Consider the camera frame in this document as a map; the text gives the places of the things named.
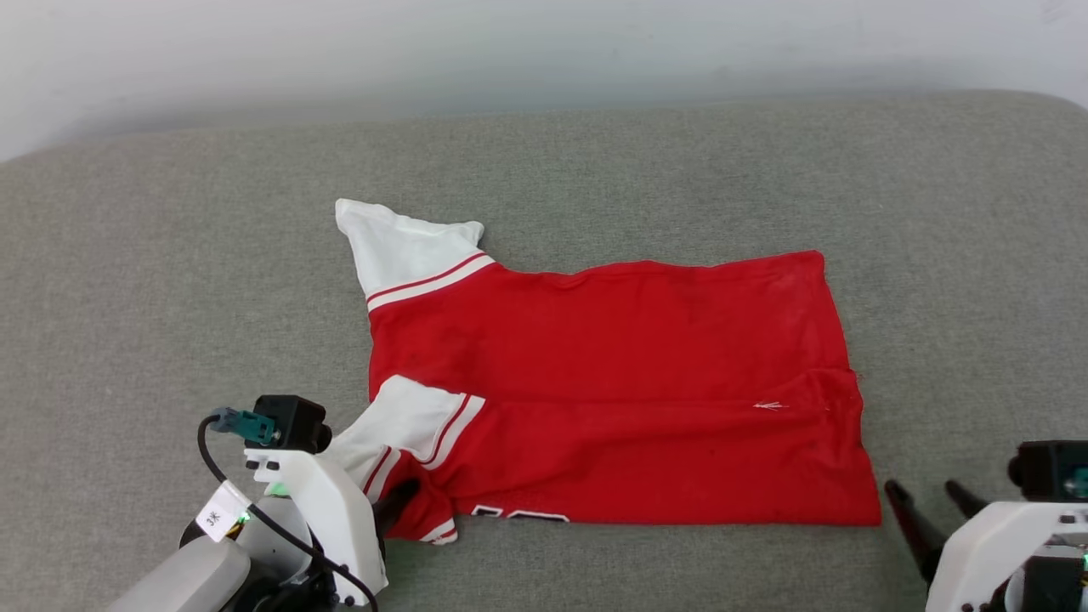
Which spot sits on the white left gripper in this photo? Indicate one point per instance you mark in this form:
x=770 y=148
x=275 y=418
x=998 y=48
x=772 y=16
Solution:
x=331 y=510

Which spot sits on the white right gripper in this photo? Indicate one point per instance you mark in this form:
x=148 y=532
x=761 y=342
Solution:
x=986 y=552

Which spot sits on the red white jersey garment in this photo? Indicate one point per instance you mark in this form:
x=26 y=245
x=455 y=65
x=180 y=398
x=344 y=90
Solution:
x=629 y=382

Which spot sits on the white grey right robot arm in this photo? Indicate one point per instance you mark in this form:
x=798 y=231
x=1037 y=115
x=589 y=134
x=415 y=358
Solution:
x=1054 y=586

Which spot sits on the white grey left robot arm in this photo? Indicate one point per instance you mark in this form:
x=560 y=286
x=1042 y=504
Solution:
x=195 y=578

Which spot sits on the grey fabric sofa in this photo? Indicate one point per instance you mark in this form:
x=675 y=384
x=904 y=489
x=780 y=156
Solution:
x=170 y=297

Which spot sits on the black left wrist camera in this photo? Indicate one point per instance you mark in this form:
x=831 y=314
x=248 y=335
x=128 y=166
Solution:
x=293 y=422

